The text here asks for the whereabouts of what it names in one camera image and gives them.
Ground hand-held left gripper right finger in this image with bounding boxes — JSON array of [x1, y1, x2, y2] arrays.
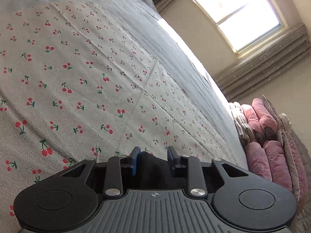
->
[[168, 146, 248, 196]]

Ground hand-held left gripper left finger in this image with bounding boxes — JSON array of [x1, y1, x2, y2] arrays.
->
[[61, 146, 141, 198]]

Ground black pants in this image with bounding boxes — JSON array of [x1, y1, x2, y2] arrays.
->
[[123, 150, 190, 190]]

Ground striped folded blanket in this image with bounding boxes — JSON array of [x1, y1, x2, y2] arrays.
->
[[230, 101, 255, 146]]

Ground cherry print bed sheet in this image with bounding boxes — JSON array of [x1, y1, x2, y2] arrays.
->
[[0, 1, 238, 233]]

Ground mauve pink folded quilt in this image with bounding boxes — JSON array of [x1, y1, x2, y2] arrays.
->
[[245, 95, 309, 201]]

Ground window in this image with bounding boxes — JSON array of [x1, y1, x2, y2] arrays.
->
[[185, 0, 289, 59]]

